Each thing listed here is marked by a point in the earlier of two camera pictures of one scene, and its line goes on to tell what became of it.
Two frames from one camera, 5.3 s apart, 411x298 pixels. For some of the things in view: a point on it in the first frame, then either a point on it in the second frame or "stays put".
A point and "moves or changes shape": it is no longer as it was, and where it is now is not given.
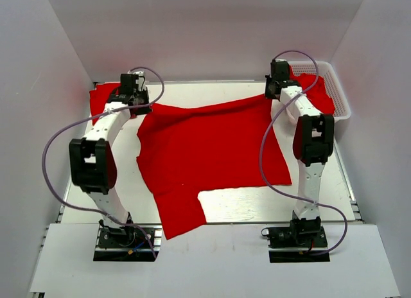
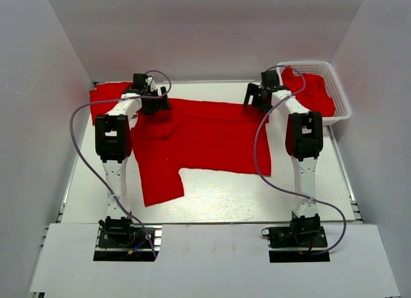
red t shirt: (183, 151) moves or changes shape
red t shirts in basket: (317, 94) stays put
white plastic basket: (333, 85) stays put
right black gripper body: (270, 80) to (262, 105)
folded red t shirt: (99, 97) stays put
